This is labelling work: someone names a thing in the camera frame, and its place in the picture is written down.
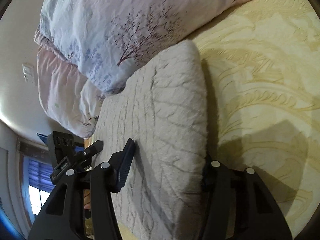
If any beige cable-knit sweater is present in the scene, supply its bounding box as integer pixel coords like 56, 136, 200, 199
94, 40, 207, 239

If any blue window curtain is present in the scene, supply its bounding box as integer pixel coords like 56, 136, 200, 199
23, 132, 83, 193

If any pink pillow behind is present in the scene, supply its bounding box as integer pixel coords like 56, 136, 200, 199
34, 27, 106, 138

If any yellow patterned bedsheet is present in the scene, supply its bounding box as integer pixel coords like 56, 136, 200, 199
117, 0, 320, 240

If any floral pillow lavender print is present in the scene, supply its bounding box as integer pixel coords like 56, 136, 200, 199
34, 0, 250, 92

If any white wall switch plate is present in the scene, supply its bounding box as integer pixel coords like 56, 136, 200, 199
22, 63, 36, 85

